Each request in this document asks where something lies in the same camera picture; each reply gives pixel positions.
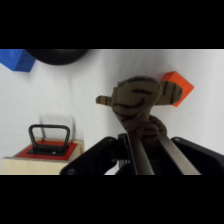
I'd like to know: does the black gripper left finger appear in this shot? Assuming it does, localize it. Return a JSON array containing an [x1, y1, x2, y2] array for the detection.
[[117, 133, 155, 175]]

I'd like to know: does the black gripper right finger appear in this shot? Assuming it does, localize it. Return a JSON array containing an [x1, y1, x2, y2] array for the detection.
[[157, 133, 202, 175]]

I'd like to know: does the striped plush tiger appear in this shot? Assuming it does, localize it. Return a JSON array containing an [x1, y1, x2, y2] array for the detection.
[[95, 76, 184, 152]]

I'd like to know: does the black bowl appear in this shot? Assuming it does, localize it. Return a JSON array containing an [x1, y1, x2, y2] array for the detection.
[[25, 49, 90, 67]]

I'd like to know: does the orange block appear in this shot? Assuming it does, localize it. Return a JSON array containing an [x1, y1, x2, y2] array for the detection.
[[160, 70, 195, 108]]

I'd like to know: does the light wooden box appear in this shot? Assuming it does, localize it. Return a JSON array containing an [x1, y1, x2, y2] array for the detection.
[[0, 137, 85, 175]]

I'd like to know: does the blue cube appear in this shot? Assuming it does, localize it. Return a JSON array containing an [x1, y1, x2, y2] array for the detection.
[[0, 49, 37, 73]]

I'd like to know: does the black metal handle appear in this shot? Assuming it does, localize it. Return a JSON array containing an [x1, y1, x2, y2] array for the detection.
[[27, 124, 72, 156]]

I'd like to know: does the red handle mounting plate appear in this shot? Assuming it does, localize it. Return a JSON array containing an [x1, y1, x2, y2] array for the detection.
[[14, 139, 80, 162]]

